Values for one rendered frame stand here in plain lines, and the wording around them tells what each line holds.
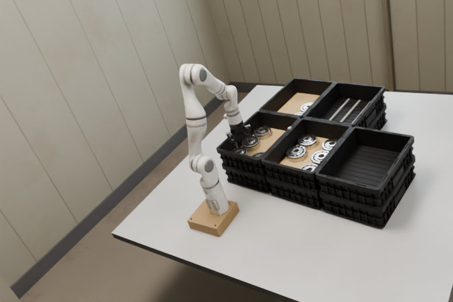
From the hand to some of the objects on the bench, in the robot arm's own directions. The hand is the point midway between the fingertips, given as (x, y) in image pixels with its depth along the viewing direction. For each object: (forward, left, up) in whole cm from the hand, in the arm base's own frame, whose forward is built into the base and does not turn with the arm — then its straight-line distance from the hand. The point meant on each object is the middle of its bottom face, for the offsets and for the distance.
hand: (242, 143), depth 235 cm
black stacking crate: (+45, -38, -23) cm, 64 cm away
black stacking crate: (+8, -6, -22) cm, 23 cm away
